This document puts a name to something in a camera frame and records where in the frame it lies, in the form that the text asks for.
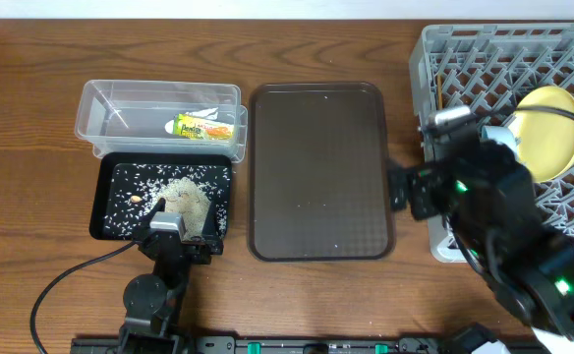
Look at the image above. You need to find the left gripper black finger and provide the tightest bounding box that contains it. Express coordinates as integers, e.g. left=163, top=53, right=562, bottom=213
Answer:
left=142, top=198, right=166, bottom=230
left=201, top=201, right=219, bottom=239

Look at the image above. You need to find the green snack wrapper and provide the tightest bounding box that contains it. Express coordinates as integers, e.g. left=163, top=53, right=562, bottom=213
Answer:
left=168, top=114, right=234, bottom=141

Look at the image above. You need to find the white tissue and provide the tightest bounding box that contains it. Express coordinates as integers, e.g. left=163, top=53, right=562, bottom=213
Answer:
left=164, top=108, right=217, bottom=134

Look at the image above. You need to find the wooden chopstick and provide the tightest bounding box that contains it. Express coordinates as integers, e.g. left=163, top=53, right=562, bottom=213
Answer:
left=435, top=74, right=443, bottom=110

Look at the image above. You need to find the yellow plate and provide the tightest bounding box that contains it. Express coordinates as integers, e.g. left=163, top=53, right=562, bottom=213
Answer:
left=507, top=86, right=574, bottom=183

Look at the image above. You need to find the light blue bowl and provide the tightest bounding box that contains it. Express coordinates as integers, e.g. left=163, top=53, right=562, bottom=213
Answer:
left=481, top=126, right=518, bottom=156

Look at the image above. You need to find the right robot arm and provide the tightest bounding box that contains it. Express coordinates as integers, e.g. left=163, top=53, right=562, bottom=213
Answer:
left=387, top=106, right=574, bottom=353

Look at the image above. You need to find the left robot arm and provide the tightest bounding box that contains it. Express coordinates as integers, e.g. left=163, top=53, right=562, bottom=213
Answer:
left=29, top=199, right=223, bottom=354

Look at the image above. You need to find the grey dishwasher rack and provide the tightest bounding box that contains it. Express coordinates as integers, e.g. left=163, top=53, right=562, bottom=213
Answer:
left=409, top=23, right=574, bottom=238

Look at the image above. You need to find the food scraps rice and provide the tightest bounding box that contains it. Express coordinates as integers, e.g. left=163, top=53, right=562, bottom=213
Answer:
left=102, top=163, right=231, bottom=241

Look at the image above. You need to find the black tray bin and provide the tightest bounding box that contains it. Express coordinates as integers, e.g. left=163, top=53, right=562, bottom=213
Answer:
left=89, top=152, right=232, bottom=240

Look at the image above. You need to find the clear plastic bin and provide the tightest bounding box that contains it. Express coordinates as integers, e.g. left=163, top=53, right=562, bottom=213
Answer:
left=75, top=80, right=248, bottom=163

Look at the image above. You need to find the brown serving tray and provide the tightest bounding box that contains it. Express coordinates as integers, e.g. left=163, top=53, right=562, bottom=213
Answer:
left=248, top=82, right=396, bottom=263

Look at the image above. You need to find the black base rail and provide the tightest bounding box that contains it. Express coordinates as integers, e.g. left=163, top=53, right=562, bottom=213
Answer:
left=70, top=324, right=548, bottom=354

